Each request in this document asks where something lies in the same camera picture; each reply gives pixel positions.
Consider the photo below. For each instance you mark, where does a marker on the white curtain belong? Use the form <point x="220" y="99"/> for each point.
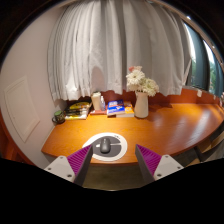
<point x="116" y="43"/>

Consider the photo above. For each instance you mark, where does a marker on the round white grey mouse pad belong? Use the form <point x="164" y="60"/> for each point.
<point x="118" y="151"/>

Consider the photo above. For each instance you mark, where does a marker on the clear spray bottle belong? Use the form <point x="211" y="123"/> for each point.
<point x="103" y="105"/>

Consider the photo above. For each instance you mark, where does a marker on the white flower bouquet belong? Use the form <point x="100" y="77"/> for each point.
<point x="140" y="81"/>

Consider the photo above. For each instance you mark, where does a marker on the dark mug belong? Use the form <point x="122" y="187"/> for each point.
<point x="59" y="116"/>

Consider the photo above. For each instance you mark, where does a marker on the black cover book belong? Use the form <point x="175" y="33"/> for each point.
<point x="76" y="112"/>

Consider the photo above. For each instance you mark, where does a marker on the yellow cover book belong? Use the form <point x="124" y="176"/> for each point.
<point x="79" y="105"/>

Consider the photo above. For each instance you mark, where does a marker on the yellow orange book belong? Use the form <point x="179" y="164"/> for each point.
<point x="129" y="111"/>

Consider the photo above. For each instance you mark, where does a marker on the white paper label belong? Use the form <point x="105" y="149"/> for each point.
<point x="199" y="93"/>

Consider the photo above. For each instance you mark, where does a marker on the white ceramic jug vase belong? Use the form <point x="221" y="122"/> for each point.
<point x="141" y="106"/>

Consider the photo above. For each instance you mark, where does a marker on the white yellow thick book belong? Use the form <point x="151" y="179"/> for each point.
<point x="75" y="117"/>

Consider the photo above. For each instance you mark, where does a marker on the dark framed window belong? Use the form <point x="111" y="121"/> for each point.
<point x="200" y="63"/>

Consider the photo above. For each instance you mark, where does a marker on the black computer mouse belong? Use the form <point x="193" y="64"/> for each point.
<point x="105" y="146"/>

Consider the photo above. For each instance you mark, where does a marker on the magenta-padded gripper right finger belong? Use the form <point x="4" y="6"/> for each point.
<point x="166" y="165"/>

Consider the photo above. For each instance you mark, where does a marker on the red brown flat book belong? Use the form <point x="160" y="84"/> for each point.
<point x="97" y="112"/>

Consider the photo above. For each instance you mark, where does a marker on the cream lidded container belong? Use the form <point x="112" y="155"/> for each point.
<point x="96" y="101"/>

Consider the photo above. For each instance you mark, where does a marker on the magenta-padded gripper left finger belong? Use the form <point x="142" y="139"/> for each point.
<point x="61" y="166"/>

